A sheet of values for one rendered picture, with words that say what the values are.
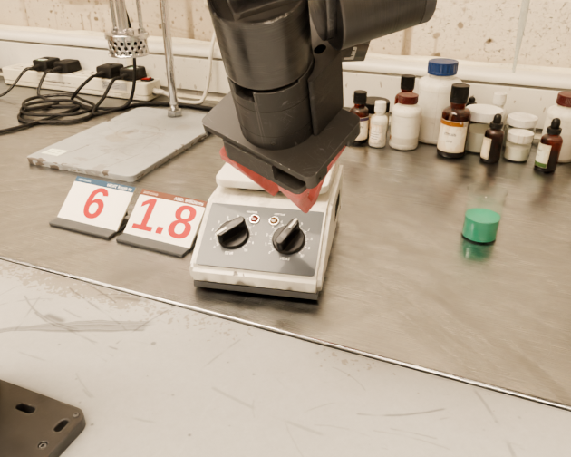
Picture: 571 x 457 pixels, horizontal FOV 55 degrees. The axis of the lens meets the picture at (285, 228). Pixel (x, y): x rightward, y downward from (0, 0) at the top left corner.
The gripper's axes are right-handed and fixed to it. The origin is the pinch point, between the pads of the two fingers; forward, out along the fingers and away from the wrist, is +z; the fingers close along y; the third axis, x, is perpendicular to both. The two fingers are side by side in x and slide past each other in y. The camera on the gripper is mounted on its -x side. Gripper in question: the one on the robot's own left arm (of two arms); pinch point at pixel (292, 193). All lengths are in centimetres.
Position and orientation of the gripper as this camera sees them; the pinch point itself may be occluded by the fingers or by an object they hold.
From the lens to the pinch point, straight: 47.1
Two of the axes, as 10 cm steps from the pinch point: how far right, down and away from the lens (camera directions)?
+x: -5.9, 7.2, -3.7
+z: 1.1, 5.3, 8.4
